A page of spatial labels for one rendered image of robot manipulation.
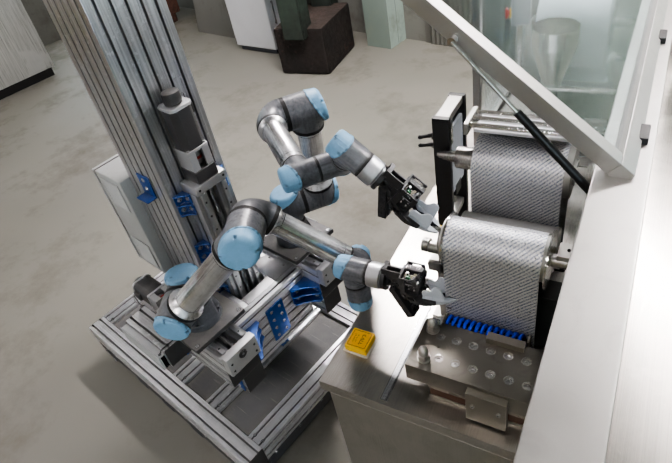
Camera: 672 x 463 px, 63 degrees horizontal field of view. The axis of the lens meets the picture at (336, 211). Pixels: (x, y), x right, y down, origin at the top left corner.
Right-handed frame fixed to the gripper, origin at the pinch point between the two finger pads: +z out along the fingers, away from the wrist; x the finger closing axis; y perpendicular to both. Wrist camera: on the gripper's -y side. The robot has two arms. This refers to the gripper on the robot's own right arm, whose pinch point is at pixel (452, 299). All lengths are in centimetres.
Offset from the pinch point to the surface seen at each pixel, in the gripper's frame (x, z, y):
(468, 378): -18.3, 9.9, -5.9
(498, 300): -0.3, 12.2, 4.4
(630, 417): -42, 42, 35
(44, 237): 52, -328, -109
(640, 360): -32, 42, 35
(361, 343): -11.3, -24.7, -16.5
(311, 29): 327, -247, -63
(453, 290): -0.2, 0.4, 3.9
